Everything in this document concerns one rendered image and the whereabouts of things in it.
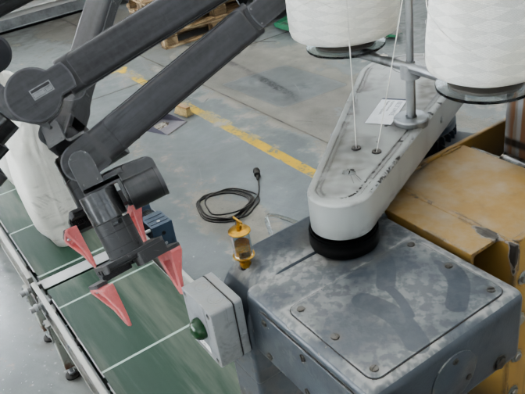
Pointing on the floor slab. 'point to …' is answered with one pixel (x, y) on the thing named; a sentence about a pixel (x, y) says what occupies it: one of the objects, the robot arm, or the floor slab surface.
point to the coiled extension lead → (230, 193)
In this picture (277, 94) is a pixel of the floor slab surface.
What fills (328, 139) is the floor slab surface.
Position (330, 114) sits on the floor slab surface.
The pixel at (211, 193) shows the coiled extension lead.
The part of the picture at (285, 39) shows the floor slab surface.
